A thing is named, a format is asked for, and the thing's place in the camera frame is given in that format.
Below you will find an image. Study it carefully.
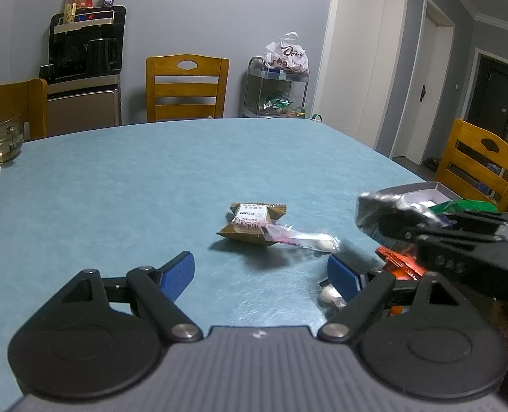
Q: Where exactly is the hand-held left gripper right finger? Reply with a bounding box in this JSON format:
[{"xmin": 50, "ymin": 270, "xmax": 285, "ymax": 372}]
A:
[{"xmin": 317, "ymin": 254, "xmax": 458, "ymax": 344}]

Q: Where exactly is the metal trolley cart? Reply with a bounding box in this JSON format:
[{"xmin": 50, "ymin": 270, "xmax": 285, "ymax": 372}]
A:
[{"xmin": 242, "ymin": 56, "xmax": 310, "ymax": 119}]

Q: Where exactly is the gold brown pastry packet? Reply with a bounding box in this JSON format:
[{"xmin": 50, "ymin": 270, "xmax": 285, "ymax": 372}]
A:
[{"xmin": 216, "ymin": 202, "xmax": 288, "ymax": 247}]

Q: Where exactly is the glass bowl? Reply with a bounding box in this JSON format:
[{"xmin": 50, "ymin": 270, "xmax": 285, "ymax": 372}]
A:
[{"xmin": 0, "ymin": 112, "xmax": 25, "ymax": 164}]

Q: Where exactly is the white door with black handle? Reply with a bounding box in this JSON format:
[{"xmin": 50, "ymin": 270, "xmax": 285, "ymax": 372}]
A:
[{"xmin": 391, "ymin": 0, "xmax": 456, "ymax": 166}]

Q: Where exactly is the pile of snack packets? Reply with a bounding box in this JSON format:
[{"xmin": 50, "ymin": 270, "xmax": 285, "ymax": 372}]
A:
[{"xmin": 256, "ymin": 93, "xmax": 307, "ymax": 117}]

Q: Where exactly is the clear pink strip packet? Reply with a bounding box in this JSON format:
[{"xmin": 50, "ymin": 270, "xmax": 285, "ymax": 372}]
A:
[{"xmin": 260, "ymin": 223, "xmax": 340, "ymax": 253}]

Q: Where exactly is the silver snack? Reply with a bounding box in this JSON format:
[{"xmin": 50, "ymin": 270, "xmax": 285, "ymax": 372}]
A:
[{"xmin": 356, "ymin": 192, "xmax": 452, "ymax": 234}]

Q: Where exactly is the green snack bag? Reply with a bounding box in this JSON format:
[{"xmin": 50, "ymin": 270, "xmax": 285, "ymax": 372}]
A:
[{"xmin": 430, "ymin": 198, "xmax": 499, "ymax": 215}]

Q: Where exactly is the dark entry door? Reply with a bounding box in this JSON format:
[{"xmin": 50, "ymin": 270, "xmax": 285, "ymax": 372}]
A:
[{"xmin": 462, "ymin": 47, "xmax": 508, "ymax": 147}]

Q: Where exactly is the blue cardboard box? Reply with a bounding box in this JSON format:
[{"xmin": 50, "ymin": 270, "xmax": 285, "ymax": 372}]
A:
[{"xmin": 479, "ymin": 163, "xmax": 506, "ymax": 194}]

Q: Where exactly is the wooden chair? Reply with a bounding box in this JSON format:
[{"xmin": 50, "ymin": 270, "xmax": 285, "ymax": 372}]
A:
[
  {"xmin": 0, "ymin": 78, "xmax": 49, "ymax": 155},
  {"xmin": 434, "ymin": 118, "xmax": 508, "ymax": 215},
  {"xmin": 146, "ymin": 55, "xmax": 230, "ymax": 123}
]

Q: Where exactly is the grey cardboard box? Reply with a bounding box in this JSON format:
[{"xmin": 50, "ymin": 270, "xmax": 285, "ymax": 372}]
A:
[{"xmin": 368, "ymin": 181, "xmax": 501, "ymax": 250}]

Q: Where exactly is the white shopping bag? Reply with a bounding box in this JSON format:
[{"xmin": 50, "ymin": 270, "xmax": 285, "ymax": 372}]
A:
[{"xmin": 262, "ymin": 31, "xmax": 310, "ymax": 80}]

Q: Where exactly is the black kettle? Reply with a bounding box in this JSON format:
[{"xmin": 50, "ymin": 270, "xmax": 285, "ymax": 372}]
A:
[{"xmin": 85, "ymin": 38, "xmax": 121, "ymax": 76}]

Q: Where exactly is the black water dispenser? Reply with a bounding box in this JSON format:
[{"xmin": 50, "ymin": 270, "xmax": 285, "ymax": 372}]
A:
[{"xmin": 38, "ymin": 5, "xmax": 127, "ymax": 138}]

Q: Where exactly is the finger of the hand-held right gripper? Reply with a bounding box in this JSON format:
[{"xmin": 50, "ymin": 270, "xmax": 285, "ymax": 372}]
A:
[
  {"xmin": 414, "ymin": 232, "xmax": 508, "ymax": 273},
  {"xmin": 376, "ymin": 207, "xmax": 508, "ymax": 242}
]

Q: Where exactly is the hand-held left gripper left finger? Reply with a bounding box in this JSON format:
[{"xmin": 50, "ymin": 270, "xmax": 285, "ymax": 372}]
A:
[{"xmin": 59, "ymin": 251, "xmax": 203, "ymax": 344}]

